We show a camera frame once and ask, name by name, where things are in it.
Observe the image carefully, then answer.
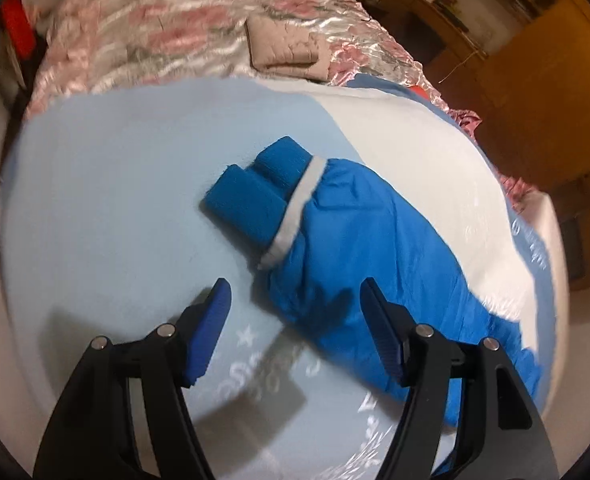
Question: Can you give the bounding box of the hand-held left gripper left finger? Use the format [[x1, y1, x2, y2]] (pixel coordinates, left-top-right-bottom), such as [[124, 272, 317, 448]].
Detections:
[[34, 278, 233, 480]]

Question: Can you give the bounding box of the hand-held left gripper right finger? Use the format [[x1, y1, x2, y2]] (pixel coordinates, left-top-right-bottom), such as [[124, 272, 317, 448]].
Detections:
[[360, 277, 560, 480]]

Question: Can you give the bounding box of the blue jacket with white stripe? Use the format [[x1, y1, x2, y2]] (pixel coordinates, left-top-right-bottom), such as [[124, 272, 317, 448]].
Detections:
[[204, 136, 546, 431]]

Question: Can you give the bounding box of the light blue white blanket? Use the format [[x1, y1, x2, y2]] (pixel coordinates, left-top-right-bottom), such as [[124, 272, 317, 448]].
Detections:
[[0, 77, 570, 480]]

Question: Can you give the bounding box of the wooden wardrobe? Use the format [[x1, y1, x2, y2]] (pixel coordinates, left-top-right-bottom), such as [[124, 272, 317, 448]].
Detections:
[[480, 0, 590, 191]]

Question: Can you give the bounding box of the folded beige quilted cloth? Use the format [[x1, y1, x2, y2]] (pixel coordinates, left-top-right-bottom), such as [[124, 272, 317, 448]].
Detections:
[[245, 14, 332, 81]]

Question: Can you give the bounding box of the pink floral satin bedspread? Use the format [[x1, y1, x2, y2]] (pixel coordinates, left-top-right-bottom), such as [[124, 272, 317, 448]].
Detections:
[[22, 0, 546, 211]]

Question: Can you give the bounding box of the wooden desk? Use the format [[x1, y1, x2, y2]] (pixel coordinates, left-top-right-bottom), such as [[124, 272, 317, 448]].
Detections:
[[375, 0, 490, 86]]

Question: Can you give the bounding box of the red cushion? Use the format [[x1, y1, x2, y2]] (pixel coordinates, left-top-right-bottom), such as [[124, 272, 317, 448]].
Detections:
[[1, 0, 36, 58]]

